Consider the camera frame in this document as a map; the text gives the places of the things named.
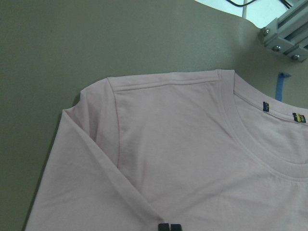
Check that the blue tape centre stub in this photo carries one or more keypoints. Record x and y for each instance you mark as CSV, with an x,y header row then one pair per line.
x,y
279,85

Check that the pink Snoopy t-shirt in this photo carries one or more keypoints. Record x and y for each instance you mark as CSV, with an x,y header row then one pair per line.
x,y
204,150

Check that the aluminium frame post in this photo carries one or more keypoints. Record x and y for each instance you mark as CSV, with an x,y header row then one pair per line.
x,y
288,34

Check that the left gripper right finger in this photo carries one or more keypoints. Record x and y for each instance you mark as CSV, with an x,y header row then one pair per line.
x,y
175,227

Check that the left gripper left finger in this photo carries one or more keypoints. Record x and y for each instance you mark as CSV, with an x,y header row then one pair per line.
x,y
163,227

